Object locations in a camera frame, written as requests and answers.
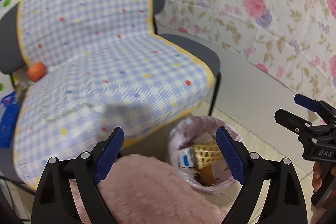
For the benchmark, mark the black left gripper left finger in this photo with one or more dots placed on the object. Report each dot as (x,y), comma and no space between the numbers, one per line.
(54,201)

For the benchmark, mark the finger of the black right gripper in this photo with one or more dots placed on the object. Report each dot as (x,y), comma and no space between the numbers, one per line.
(290,121)
(321,108)

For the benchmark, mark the white tissue pack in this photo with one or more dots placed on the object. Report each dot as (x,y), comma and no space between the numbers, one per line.
(186,158)

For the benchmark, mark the pink lined trash bin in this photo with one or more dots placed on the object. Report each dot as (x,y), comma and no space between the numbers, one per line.
(199,130)

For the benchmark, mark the person's right hand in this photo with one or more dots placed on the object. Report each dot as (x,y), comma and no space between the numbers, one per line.
(317,180)

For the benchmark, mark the pink fluffy sleeve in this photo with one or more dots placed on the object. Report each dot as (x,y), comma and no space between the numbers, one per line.
(142,189)

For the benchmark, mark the blue package on floor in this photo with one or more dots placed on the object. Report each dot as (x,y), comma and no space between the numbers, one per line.
(9,115)

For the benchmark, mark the blue checked chair cover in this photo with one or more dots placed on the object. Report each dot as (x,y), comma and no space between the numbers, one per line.
(106,68)

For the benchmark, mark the dark grey office chair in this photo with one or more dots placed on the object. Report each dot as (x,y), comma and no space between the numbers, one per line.
(12,59)

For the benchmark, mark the floral wall sheet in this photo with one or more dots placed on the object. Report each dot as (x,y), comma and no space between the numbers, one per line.
(293,41)

